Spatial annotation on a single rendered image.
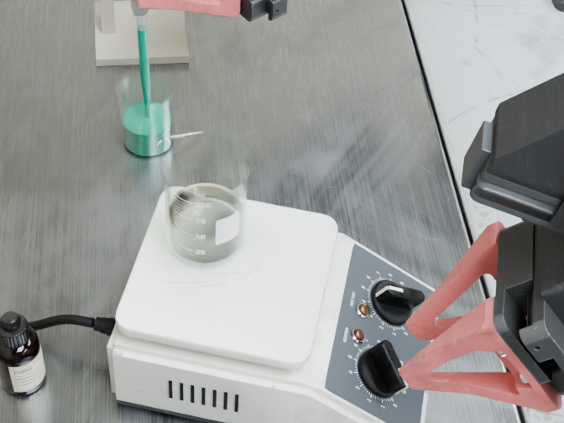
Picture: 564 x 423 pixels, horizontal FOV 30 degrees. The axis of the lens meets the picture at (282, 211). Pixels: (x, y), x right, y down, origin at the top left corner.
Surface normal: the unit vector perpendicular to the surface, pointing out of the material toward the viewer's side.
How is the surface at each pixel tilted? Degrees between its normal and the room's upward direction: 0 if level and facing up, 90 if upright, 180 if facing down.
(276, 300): 0
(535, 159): 83
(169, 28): 0
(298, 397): 90
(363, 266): 30
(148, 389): 90
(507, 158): 83
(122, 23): 0
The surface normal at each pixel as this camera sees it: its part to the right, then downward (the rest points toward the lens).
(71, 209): 0.07, -0.66
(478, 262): -0.15, 0.62
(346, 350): 0.54, -0.47
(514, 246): -0.60, -0.68
